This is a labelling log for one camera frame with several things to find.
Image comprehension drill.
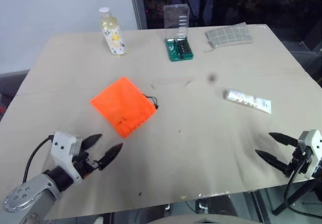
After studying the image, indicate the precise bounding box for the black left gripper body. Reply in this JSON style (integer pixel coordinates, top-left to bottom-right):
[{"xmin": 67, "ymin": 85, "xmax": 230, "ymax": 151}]
[{"xmin": 72, "ymin": 150, "xmax": 102, "ymax": 180}]

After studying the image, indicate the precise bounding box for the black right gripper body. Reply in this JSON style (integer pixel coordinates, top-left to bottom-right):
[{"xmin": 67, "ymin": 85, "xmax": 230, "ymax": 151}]
[{"xmin": 286, "ymin": 144, "xmax": 313, "ymax": 178}]

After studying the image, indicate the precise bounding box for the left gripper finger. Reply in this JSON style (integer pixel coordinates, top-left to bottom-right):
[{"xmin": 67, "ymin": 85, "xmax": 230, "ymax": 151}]
[
  {"xmin": 82, "ymin": 133, "xmax": 103, "ymax": 150},
  {"xmin": 97, "ymin": 142, "xmax": 124, "ymax": 171}
]

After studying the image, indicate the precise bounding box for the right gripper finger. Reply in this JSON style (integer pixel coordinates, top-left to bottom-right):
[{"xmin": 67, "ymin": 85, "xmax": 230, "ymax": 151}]
[
  {"xmin": 268, "ymin": 132, "xmax": 299, "ymax": 147},
  {"xmin": 255, "ymin": 149, "xmax": 290, "ymax": 177}
]

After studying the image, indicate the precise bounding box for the white printed tube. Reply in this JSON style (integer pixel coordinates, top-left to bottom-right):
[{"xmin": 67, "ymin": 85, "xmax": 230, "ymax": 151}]
[{"xmin": 224, "ymin": 89, "xmax": 272, "ymax": 115}]

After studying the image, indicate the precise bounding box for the yellow liquid bottle white cap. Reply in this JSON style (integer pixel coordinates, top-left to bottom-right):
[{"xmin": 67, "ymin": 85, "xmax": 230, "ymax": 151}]
[{"xmin": 99, "ymin": 7, "xmax": 127, "ymax": 56}]

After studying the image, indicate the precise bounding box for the grey checked fabric pouch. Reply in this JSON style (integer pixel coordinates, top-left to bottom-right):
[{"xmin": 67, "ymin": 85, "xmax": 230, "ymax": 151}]
[{"xmin": 204, "ymin": 22, "xmax": 254, "ymax": 54}]

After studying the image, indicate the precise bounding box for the green bit case clear lid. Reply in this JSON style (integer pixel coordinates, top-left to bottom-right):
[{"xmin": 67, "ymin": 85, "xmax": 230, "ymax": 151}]
[{"xmin": 163, "ymin": 4, "xmax": 195, "ymax": 62}]

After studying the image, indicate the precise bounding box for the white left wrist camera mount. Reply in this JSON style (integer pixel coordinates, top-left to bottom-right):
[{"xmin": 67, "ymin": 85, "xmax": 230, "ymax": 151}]
[{"xmin": 50, "ymin": 131, "xmax": 84, "ymax": 185}]

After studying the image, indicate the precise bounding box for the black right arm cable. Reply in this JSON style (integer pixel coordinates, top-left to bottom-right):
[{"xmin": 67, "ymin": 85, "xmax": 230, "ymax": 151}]
[{"xmin": 284, "ymin": 156, "xmax": 322, "ymax": 217}]

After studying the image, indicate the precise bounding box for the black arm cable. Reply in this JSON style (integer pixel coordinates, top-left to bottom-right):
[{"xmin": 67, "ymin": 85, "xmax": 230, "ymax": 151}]
[
  {"xmin": 22, "ymin": 136, "xmax": 55, "ymax": 184},
  {"xmin": 284, "ymin": 156, "xmax": 322, "ymax": 217}
]

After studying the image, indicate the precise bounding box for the orange square pouch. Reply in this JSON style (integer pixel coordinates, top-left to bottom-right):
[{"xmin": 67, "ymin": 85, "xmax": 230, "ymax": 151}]
[{"xmin": 89, "ymin": 76, "xmax": 158, "ymax": 139}]

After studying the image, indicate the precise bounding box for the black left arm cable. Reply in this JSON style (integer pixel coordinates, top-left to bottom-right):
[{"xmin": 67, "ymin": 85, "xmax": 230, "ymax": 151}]
[{"xmin": 22, "ymin": 136, "xmax": 55, "ymax": 184}]

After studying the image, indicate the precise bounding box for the grey window frame post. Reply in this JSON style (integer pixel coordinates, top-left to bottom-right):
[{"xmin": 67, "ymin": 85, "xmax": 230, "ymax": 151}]
[{"xmin": 128, "ymin": 0, "xmax": 147, "ymax": 31}]

